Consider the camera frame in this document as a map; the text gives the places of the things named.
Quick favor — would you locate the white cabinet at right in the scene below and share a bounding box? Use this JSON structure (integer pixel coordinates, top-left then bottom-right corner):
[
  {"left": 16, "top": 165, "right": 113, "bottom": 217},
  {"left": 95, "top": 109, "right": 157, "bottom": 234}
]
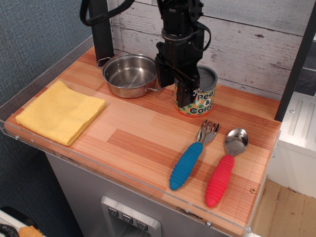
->
[{"left": 267, "top": 92, "right": 316, "bottom": 198}]

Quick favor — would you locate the black left vertical post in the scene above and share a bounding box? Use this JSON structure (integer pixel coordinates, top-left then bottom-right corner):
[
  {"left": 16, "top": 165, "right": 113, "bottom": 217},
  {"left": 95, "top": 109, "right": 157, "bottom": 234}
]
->
[{"left": 86, "top": 0, "right": 114, "bottom": 67}]

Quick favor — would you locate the black vertical post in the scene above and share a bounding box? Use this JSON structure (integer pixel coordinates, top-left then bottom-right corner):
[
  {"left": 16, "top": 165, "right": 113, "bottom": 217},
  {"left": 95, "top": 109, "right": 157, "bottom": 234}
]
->
[
  {"left": 275, "top": 3, "right": 316, "bottom": 122},
  {"left": 86, "top": 0, "right": 114, "bottom": 67}
]

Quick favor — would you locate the black and orange object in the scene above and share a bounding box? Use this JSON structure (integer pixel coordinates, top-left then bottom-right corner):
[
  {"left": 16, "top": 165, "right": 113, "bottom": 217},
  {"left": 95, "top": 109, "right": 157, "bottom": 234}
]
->
[{"left": 0, "top": 206, "right": 44, "bottom": 237}]

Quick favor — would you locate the small steel pot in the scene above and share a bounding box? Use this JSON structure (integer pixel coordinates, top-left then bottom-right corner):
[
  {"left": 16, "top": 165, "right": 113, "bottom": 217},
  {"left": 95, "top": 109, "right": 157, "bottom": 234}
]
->
[{"left": 97, "top": 54, "right": 162, "bottom": 99}]

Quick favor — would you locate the grey toy fridge cabinet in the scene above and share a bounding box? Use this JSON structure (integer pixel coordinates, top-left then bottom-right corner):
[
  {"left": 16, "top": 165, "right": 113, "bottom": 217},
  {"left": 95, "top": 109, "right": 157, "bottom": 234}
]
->
[{"left": 45, "top": 151, "right": 232, "bottom": 237}]

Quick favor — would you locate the blue handled fork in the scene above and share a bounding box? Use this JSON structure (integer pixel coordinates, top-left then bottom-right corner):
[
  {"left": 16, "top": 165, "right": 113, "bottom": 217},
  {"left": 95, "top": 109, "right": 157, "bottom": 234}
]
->
[{"left": 169, "top": 120, "right": 220, "bottom": 191}]

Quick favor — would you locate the black right vertical post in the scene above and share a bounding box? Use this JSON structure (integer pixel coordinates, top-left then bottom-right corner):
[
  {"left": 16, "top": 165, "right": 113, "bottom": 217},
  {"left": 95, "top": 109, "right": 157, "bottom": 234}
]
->
[{"left": 275, "top": 3, "right": 316, "bottom": 122}]

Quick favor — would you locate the silver ice dispenser panel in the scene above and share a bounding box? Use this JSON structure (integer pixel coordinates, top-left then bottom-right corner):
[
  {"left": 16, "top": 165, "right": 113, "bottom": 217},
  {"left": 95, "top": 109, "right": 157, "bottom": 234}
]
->
[{"left": 101, "top": 196, "right": 162, "bottom": 237}]

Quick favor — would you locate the folded yellow cloth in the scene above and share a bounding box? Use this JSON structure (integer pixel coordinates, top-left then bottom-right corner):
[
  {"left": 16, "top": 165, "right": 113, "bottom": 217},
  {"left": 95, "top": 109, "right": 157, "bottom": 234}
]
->
[{"left": 16, "top": 81, "right": 106, "bottom": 146}]

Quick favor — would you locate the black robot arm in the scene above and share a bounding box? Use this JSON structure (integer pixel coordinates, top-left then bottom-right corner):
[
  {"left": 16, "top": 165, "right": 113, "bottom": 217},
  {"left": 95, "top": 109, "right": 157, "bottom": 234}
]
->
[{"left": 155, "top": 0, "right": 207, "bottom": 108}]

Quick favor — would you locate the red handled spoon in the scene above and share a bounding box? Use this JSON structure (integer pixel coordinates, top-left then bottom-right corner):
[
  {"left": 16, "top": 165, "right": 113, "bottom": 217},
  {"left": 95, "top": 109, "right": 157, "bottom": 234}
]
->
[{"left": 205, "top": 128, "right": 248, "bottom": 207}]

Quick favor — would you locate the clear acrylic table guard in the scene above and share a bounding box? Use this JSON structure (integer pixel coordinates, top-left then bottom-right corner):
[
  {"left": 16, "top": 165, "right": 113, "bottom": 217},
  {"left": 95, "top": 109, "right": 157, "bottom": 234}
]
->
[{"left": 4, "top": 49, "right": 280, "bottom": 237}]

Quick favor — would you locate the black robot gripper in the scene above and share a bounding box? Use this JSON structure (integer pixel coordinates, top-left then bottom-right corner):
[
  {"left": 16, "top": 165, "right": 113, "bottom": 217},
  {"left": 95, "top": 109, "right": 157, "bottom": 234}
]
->
[{"left": 155, "top": 37, "right": 204, "bottom": 108}]

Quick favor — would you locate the black braided cable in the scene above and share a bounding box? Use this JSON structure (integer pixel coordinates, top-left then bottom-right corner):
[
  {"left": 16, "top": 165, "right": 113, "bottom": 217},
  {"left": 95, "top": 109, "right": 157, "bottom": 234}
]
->
[{"left": 79, "top": 0, "right": 135, "bottom": 27}]

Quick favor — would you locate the peas and carrots can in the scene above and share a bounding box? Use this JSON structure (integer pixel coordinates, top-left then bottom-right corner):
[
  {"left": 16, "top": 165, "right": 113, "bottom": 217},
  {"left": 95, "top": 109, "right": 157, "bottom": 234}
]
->
[{"left": 174, "top": 65, "right": 218, "bottom": 117}]

